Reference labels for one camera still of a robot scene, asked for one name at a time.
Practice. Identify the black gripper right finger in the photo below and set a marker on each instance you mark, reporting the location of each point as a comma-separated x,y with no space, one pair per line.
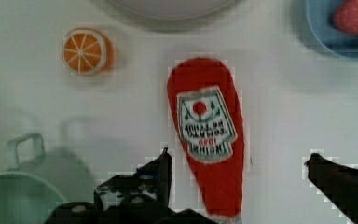
339,183

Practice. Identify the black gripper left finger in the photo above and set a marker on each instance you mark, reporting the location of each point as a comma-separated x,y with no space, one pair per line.
154,179

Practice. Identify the red plush ketchup bottle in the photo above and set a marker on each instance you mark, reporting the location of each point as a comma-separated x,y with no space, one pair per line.
207,116

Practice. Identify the mint green cup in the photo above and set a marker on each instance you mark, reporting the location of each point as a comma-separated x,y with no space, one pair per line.
28,193

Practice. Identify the orange slice toy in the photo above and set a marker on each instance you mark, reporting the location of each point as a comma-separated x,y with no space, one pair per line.
87,52

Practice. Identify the small blue bowl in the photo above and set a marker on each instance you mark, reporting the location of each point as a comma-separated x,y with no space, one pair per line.
319,15

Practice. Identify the round grey plate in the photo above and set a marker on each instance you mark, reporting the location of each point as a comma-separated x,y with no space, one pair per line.
172,10

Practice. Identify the red plush strawberry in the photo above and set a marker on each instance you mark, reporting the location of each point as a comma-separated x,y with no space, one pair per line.
345,18

